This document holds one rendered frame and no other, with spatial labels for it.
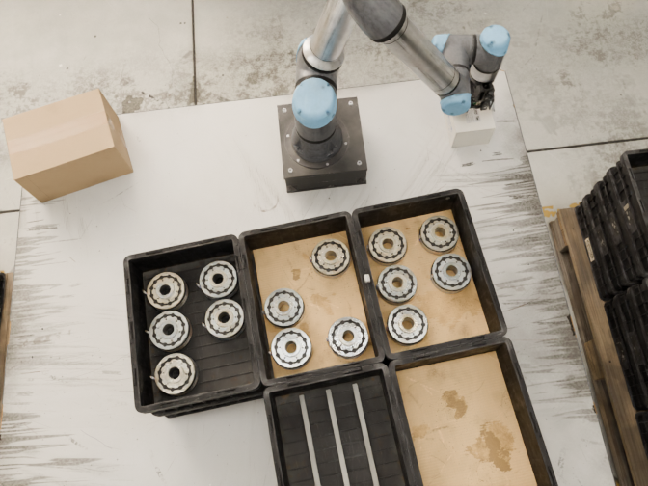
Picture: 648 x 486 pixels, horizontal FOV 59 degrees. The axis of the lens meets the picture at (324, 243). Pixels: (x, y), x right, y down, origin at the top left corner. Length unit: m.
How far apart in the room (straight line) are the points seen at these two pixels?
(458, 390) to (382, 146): 0.80
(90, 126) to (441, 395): 1.25
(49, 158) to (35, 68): 1.48
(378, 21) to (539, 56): 1.89
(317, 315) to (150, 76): 1.85
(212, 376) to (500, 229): 0.93
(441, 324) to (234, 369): 0.54
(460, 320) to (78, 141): 1.20
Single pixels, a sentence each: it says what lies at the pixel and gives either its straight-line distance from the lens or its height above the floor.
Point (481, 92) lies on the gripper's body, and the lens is 1.69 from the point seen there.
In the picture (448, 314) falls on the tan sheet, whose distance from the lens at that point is 1.52.
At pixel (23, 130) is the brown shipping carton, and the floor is 0.86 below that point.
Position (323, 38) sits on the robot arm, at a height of 1.14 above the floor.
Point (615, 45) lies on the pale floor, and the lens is 3.23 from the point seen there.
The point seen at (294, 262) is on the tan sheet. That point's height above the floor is 0.83.
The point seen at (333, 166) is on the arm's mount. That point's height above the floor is 0.80.
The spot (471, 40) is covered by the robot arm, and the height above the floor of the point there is 1.10.
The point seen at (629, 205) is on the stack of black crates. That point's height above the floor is 0.53.
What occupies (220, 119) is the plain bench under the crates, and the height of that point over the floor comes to 0.70.
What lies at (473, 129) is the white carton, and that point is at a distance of 1.80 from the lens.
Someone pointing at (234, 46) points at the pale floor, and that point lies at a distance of 3.04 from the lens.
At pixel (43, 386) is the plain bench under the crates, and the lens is 1.81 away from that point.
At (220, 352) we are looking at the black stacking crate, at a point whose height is 0.83.
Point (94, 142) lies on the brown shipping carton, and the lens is 1.83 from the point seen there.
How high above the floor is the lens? 2.29
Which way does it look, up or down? 69 degrees down
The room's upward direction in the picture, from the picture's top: 7 degrees counter-clockwise
